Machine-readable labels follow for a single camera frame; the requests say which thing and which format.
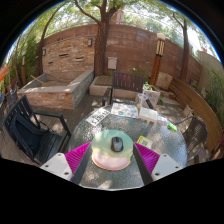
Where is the slender tree trunk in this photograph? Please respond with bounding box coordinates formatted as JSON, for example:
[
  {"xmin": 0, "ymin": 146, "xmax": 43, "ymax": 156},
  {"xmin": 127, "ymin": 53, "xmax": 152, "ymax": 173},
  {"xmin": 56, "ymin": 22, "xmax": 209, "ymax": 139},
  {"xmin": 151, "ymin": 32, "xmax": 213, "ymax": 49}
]
[{"xmin": 173, "ymin": 13, "xmax": 194, "ymax": 83}]

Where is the pale stone block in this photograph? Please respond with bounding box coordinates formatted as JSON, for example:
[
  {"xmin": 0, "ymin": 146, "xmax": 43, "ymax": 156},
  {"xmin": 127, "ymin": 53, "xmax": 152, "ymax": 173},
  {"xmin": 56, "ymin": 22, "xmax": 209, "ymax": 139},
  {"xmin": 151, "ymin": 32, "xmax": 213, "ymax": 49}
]
[{"xmin": 155, "ymin": 71, "xmax": 174, "ymax": 91}]

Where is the grey and black computer mouse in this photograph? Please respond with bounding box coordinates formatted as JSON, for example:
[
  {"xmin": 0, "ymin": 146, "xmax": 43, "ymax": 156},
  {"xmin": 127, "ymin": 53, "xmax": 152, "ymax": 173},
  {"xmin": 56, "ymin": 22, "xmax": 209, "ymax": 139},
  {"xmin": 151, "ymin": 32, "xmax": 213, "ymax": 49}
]
[{"xmin": 110, "ymin": 136, "xmax": 124, "ymax": 153}]

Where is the curved wooden bench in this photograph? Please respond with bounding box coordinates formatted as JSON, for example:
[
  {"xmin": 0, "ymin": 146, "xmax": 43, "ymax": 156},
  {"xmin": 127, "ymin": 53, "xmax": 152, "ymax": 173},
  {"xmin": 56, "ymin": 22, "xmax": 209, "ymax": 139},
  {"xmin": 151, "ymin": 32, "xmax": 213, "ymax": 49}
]
[{"xmin": 168, "ymin": 77, "xmax": 224, "ymax": 154}]

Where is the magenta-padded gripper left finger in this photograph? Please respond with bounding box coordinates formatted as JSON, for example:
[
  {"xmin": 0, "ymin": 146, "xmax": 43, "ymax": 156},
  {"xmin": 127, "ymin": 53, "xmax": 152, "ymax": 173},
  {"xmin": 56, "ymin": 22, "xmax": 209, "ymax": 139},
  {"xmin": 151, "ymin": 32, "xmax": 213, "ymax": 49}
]
[{"xmin": 39, "ymin": 141, "xmax": 94, "ymax": 186}]

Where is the white planter box with plants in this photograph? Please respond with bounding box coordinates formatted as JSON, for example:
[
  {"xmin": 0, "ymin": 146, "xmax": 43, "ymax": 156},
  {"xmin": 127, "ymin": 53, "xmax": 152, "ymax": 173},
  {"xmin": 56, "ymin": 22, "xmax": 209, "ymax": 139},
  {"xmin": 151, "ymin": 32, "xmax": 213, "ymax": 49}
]
[{"xmin": 142, "ymin": 84, "xmax": 162, "ymax": 108}]

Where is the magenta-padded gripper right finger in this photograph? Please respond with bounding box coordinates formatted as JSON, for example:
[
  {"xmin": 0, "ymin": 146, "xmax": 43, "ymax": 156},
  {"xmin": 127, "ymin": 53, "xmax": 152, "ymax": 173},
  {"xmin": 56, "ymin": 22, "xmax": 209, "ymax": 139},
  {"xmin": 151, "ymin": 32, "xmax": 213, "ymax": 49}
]
[{"xmin": 132, "ymin": 141, "xmax": 184, "ymax": 186}]

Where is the dark wooden slatted chair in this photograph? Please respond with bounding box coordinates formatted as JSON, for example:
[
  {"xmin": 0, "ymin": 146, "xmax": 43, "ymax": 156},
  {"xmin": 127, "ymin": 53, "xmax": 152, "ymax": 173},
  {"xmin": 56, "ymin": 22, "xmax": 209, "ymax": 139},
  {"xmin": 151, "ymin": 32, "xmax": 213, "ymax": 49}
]
[{"xmin": 101, "ymin": 70, "xmax": 155, "ymax": 109}]

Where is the yellow printed card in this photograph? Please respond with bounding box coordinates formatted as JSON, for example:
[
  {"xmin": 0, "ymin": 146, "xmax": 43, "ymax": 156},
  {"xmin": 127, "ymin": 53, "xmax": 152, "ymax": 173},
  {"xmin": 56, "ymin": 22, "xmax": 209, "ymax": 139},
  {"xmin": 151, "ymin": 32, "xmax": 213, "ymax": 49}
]
[{"xmin": 136, "ymin": 135, "xmax": 154, "ymax": 150}]

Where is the large forked tree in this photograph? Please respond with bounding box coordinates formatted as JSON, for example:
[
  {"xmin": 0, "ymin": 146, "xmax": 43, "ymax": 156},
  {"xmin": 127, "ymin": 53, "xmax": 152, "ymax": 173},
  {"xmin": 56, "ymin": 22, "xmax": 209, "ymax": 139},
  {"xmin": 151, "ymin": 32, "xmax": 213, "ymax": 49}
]
[{"xmin": 73, "ymin": 0, "xmax": 121, "ymax": 77}]

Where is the black slatted armchair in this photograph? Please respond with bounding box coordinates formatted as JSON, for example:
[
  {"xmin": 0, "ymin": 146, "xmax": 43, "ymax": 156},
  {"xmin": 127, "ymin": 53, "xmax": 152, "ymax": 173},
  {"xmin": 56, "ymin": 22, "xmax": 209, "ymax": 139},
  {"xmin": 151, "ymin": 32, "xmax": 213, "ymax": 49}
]
[{"xmin": 3, "ymin": 94, "xmax": 72, "ymax": 166}]

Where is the small pale flat packet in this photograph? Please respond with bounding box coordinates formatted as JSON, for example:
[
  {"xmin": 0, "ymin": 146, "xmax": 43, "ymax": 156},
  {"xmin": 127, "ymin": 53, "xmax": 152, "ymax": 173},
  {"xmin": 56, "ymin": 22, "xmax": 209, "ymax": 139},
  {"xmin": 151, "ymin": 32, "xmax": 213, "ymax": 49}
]
[{"xmin": 157, "ymin": 114, "xmax": 170, "ymax": 126}]

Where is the grey wall utility box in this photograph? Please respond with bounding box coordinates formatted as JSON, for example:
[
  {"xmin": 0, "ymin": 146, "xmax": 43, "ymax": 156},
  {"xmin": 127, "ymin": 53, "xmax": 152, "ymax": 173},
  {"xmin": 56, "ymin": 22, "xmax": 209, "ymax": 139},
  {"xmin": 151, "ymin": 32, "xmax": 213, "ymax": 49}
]
[{"xmin": 107, "ymin": 56, "xmax": 119, "ymax": 70}]

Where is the brown wicker chair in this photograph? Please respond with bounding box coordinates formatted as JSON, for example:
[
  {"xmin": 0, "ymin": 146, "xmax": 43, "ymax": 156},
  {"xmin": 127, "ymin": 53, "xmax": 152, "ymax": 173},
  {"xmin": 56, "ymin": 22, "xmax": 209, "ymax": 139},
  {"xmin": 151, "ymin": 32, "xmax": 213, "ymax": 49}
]
[{"xmin": 173, "ymin": 115, "xmax": 209, "ymax": 164}]

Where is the clear plastic cup with straw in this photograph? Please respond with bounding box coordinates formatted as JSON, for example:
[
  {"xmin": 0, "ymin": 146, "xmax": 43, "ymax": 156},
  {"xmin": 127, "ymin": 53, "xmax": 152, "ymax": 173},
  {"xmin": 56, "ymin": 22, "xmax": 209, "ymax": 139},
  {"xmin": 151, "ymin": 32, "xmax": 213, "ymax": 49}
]
[{"xmin": 136, "ymin": 92, "xmax": 148, "ymax": 108}]

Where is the green and pink mouse pad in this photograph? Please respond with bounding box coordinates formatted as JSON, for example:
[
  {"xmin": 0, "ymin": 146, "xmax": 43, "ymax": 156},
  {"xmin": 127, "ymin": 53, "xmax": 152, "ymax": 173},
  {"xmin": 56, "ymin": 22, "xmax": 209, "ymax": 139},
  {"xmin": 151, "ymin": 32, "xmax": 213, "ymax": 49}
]
[{"xmin": 90, "ymin": 129, "xmax": 134, "ymax": 172}]

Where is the colourful printed magazine sheet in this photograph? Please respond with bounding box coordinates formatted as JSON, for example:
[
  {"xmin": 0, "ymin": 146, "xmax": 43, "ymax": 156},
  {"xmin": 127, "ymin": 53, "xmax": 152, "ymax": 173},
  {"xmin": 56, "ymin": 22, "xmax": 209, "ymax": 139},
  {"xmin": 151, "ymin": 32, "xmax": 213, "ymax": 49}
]
[{"xmin": 110, "ymin": 102, "xmax": 140, "ymax": 119}]

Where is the white license plate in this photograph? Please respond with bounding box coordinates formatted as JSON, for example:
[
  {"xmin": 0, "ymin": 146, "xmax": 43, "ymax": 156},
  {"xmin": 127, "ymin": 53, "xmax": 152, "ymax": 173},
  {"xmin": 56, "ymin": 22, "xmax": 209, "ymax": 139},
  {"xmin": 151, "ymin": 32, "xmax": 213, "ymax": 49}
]
[{"xmin": 85, "ymin": 107, "xmax": 111, "ymax": 127}]

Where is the thick open book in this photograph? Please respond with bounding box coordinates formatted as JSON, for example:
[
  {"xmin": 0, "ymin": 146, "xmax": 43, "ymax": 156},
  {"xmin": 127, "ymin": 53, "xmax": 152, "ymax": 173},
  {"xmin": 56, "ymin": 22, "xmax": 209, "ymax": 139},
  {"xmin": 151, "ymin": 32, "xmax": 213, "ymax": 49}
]
[{"xmin": 138, "ymin": 106, "xmax": 159, "ymax": 125}]

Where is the wooden garden lamp post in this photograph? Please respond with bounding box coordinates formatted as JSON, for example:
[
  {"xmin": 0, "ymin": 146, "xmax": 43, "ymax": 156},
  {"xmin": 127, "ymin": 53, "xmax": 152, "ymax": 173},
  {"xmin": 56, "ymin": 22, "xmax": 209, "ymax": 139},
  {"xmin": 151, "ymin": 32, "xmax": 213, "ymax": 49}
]
[{"xmin": 148, "ymin": 32, "xmax": 167, "ymax": 87}]

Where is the stone raised garden bed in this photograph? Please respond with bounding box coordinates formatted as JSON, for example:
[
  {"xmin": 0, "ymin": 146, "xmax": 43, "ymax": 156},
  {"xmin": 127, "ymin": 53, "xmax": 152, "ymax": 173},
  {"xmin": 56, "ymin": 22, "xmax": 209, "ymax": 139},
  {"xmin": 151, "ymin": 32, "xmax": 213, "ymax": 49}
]
[{"xmin": 17, "ymin": 69, "xmax": 95, "ymax": 111}]

